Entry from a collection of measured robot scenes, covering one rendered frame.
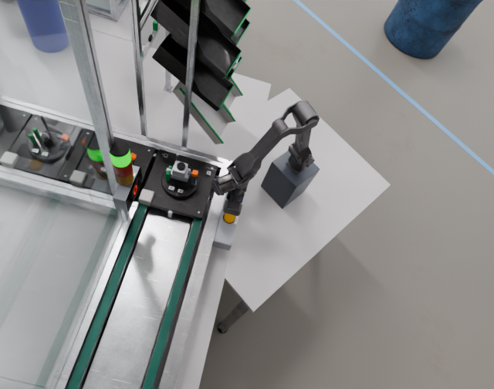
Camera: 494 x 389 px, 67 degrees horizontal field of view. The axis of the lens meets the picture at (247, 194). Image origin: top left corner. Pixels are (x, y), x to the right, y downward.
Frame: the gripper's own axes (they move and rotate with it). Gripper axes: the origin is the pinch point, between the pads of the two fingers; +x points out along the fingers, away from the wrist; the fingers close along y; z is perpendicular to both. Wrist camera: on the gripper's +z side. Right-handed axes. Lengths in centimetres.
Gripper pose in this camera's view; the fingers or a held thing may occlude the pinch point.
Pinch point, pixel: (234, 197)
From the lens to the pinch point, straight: 139.7
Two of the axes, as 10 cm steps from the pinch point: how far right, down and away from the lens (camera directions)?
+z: -9.6, -2.7, -0.8
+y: -2.0, 8.5, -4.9
